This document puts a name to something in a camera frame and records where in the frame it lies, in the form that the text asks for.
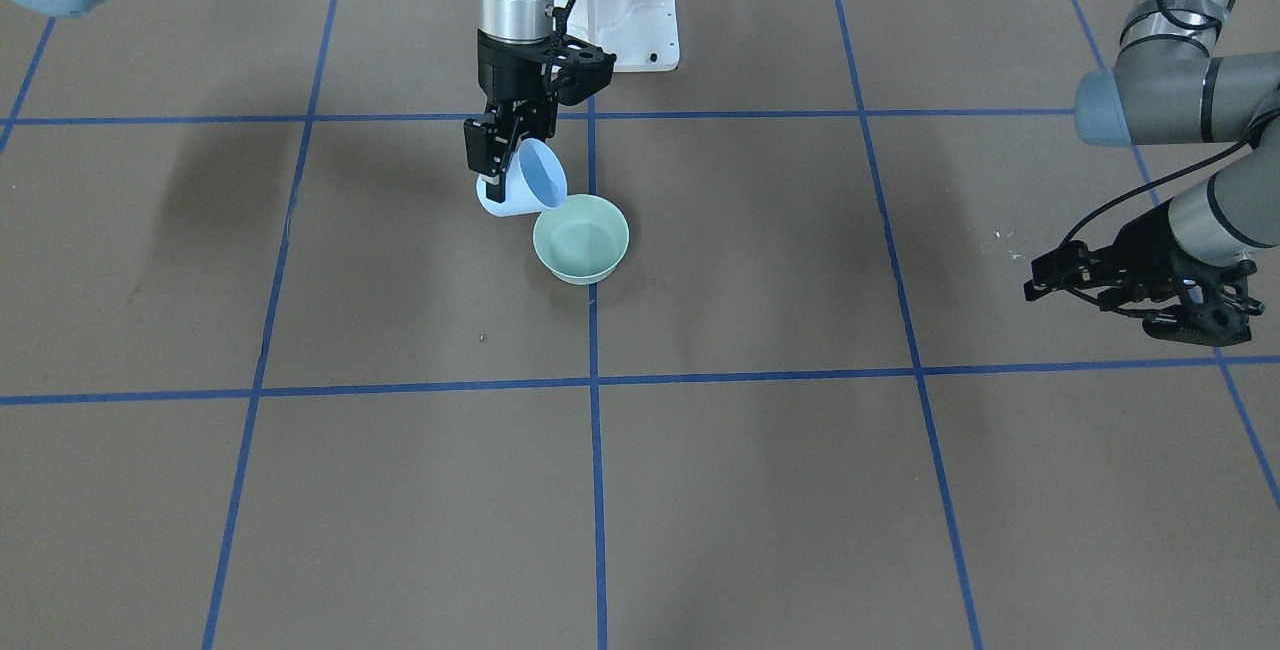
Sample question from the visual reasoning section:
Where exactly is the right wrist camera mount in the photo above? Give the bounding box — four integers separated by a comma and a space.
544, 35, 618, 106

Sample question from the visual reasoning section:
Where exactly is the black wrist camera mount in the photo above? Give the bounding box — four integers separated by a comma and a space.
1140, 278, 1265, 348

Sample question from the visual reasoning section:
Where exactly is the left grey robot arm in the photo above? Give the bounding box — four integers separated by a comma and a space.
1024, 0, 1277, 328

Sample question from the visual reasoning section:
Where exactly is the light blue plastic cup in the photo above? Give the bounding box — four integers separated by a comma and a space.
475, 138, 568, 218

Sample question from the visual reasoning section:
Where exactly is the mint green bowl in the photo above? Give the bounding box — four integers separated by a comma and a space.
532, 194, 631, 287

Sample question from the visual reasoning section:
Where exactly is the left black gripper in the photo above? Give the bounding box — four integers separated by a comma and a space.
1023, 202, 1256, 311

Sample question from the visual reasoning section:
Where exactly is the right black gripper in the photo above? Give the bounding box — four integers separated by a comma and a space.
463, 31, 557, 179

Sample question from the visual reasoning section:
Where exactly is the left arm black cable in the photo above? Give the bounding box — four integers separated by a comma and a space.
1059, 131, 1261, 250

